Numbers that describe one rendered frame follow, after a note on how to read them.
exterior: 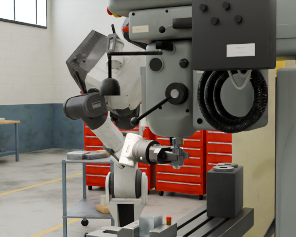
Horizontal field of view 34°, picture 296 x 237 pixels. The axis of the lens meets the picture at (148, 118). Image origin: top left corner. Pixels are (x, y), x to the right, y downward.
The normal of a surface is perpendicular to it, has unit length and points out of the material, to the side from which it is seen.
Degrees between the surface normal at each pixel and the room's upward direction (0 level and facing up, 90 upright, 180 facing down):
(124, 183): 81
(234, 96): 90
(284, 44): 90
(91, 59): 59
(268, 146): 90
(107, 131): 103
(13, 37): 90
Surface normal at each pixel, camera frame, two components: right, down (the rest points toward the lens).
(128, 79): 0.53, -0.03
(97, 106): 0.73, -0.08
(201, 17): -0.45, 0.05
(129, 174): -0.11, -0.09
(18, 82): 0.89, 0.02
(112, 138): 0.45, 0.26
